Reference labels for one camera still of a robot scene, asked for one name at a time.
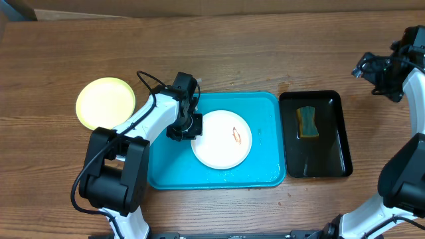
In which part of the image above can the green yellow sponge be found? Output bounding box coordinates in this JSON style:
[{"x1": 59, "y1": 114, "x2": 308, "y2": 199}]
[{"x1": 296, "y1": 106, "x2": 319, "y2": 138}]

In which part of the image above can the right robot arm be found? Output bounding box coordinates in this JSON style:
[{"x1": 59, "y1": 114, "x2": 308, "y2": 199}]
[{"x1": 310, "y1": 25, "x2": 424, "y2": 239}]

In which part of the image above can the yellow plate with sauce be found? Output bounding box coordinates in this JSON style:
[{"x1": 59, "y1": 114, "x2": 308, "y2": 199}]
[{"x1": 76, "y1": 77, "x2": 136, "y2": 130}]

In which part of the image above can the black plastic tray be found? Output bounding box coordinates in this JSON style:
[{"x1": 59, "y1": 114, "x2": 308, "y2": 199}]
[{"x1": 279, "y1": 90, "x2": 353, "y2": 178}]

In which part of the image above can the white plate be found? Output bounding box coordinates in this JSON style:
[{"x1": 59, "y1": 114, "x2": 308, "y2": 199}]
[{"x1": 191, "y1": 110, "x2": 252, "y2": 170}]

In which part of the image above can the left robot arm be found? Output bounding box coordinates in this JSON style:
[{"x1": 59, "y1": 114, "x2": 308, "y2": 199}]
[{"x1": 70, "y1": 83, "x2": 202, "y2": 238}]

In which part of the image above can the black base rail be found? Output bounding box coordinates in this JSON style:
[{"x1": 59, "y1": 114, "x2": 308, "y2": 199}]
[{"x1": 88, "y1": 228, "x2": 384, "y2": 239}]

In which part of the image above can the teal plastic tray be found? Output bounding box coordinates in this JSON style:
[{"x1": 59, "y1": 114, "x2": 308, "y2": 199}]
[{"x1": 147, "y1": 92, "x2": 286, "y2": 190}]

